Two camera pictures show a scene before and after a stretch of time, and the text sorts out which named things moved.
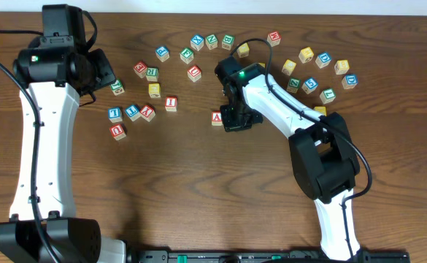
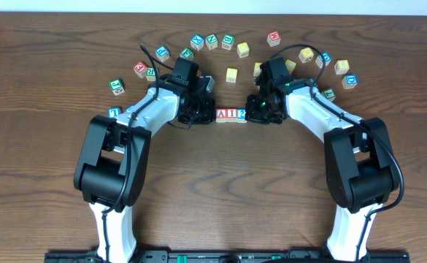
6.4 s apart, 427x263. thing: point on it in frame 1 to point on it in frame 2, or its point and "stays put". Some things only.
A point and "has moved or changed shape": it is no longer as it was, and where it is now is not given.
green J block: (117, 87) stays put
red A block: (216, 118) has moved or changed shape
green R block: (152, 74) stays put
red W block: (274, 38) stays put
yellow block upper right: (306, 55) stays put
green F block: (187, 55) stays put
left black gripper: (101, 68) to (201, 111)
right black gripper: (240, 122) to (258, 112)
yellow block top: (243, 50) stays put
